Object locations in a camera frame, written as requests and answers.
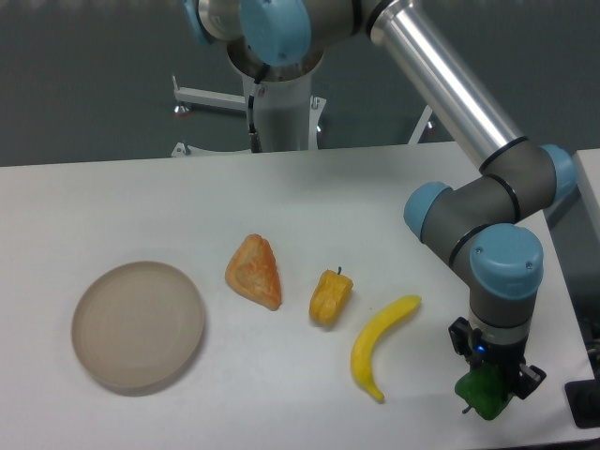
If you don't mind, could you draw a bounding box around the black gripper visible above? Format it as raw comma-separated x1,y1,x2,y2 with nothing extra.
448,312,547,399

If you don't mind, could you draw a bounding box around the green toy pepper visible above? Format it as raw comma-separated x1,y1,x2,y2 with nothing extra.
455,363,509,421

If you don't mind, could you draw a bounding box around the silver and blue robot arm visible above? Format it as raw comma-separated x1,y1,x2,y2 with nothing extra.
184,1,577,401

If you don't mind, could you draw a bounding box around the yellow toy pepper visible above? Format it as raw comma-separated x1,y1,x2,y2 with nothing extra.
308,266,353,327

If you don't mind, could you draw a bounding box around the beige round plate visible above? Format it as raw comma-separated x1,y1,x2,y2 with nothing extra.
70,262,206,397

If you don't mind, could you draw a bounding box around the black device at table edge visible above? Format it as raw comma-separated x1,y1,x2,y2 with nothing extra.
564,380,599,429

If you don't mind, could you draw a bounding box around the yellow toy banana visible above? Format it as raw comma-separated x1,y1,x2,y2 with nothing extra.
350,295,422,404

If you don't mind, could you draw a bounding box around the orange toy pastry wedge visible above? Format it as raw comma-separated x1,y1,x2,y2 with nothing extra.
225,233,282,311

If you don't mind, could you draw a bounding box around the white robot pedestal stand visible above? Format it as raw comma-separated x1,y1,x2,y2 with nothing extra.
172,39,442,155

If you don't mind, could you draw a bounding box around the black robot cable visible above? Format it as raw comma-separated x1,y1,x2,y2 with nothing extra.
247,63,272,154

